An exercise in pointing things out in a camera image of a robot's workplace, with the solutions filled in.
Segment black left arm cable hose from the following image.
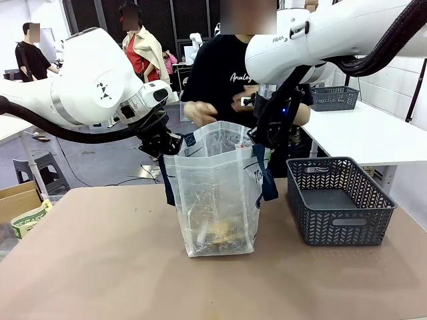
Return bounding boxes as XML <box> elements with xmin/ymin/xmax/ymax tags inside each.
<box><xmin>0</xmin><ymin>95</ymin><xmax>169</xmax><ymax>145</ymax></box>

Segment seated person in pink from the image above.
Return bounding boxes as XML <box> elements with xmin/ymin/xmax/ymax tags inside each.
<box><xmin>161</xmin><ymin>49</ymin><xmax>178</xmax><ymax>76</ymax></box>

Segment green white carton box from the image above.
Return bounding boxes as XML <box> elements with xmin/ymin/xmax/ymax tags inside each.
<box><xmin>11</xmin><ymin>199</ymin><xmax>54</xmax><ymax>240</ymax></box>

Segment small grey plastic basket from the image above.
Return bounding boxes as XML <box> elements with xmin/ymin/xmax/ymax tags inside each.
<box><xmin>309</xmin><ymin>85</ymin><xmax>360</xmax><ymax>112</ymax></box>

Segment metal mannequin floor stand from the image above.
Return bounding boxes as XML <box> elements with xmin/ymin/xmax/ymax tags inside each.
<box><xmin>128</xmin><ymin>163</ymin><xmax>161</xmax><ymax>184</ymax></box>

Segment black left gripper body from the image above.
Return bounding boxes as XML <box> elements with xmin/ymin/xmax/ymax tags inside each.
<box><xmin>138</xmin><ymin>115</ymin><xmax>171</xmax><ymax>157</ymax></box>

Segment black tripod leg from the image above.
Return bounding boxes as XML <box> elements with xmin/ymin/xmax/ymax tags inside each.
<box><xmin>405</xmin><ymin>58</ymin><xmax>427</xmax><ymax>123</ymax></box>

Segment person in black T-shirt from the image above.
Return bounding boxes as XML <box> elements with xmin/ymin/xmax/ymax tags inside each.
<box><xmin>179</xmin><ymin>0</ymin><xmax>314</xmax><ymax>179</ymax></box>

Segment clear plastic container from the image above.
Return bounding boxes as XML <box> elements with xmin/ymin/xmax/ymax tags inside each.
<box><xmin>179</xmin><ymin>101</ymin><xmax>194</xmax><ymax>123</ymax></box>

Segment white translucent navy-handled shopping bag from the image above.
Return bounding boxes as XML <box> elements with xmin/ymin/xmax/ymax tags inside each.
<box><xmin>158</xmin><ymin>120</ymin><xmax>280</xmax><ymax>258</ymax></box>

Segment tan snack packages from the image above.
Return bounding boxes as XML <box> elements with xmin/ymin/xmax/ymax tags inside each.
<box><xmin>196</xmin><ymin>218</ymin><xmax>250</xmax><ymax>251</ymax></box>

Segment person's right hand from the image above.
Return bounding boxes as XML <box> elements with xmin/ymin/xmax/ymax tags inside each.
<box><xmin>182</xmin><ymin>101</ymin><xmax>220</xmax><ymax>127</ymax></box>

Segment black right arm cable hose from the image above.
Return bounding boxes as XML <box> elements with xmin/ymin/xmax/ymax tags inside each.
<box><xmin>255</xmin><ymin>0</ymin><xmax>427</xmax><ymax>147</ymax></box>

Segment bystander with black backpack strap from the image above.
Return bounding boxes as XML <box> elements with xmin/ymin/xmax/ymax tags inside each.
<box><xmin>15</xmin><ymin>22</ymin><xmax>59</xmax><ymax>83</ymax></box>

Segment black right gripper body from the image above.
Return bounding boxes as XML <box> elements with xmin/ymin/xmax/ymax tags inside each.
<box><xmin>256</xmin><ymin>93</ymin><xmax>303</xmax><ymax>147</ymax></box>

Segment brown cardboard box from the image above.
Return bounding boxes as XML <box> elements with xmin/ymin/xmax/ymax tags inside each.
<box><xmin>0</xmin><ymin>181</ymin><xmax>43</xmax><ymax>224</ymax></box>

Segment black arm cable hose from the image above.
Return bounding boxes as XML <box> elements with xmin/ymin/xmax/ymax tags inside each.
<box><xmin>0</xmin><ymin>95</ymin><xmax>169</xmax><ymax>145</ymax></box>
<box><xmin>255</xmin><ymin>0</ymin><xmax>427</xmax><ymax>147</ymax></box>

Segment small white table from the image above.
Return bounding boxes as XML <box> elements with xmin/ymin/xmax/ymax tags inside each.
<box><xmin>0</xmin><ymin>115</ymin><xmax>49</xmax><ymax>201</ymax></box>

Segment person's left forearm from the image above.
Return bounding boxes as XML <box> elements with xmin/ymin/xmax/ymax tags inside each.
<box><xmin>293</xmin><ymin>103</ymin><xmax>312</xmax><ymax>127</ymax></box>

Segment grey step stool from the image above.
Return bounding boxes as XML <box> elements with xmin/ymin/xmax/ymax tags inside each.
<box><xmin>12</xmin><ymin>152</ymin><xmax>71</xmax><ymax>194</ymax></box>

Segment large white table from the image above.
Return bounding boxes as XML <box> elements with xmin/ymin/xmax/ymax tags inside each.
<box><xmin>298</xmin><ymin>99</ymin><xmax>427</xmax><ymax>183</ymax></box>

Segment mannequin with cream jacket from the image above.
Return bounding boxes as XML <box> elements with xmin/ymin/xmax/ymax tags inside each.
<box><xmin>119</xmin><ymin>0</ymin><xmax>171</xmax><ymax>87</ymax></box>

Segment large grey plastic basket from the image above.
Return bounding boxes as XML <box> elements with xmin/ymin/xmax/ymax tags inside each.
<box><xmin>286</xmin><ymin>156</ymin><xmax>398</xmax><ymax>247</ymax></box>

